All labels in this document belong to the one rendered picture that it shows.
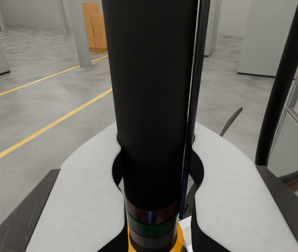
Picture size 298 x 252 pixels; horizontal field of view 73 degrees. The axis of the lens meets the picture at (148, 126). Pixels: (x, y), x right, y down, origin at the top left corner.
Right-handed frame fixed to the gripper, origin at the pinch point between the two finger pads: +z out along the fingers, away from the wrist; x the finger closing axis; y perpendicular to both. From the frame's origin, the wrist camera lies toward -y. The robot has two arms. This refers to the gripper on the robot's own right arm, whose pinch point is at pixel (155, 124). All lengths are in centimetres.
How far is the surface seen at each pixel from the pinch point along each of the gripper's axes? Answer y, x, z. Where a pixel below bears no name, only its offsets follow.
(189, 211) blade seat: 30.3, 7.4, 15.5
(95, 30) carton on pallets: 83, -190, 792
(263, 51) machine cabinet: 96, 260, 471
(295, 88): 42, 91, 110
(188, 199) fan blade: 27.3, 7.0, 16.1
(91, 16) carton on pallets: 38, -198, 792
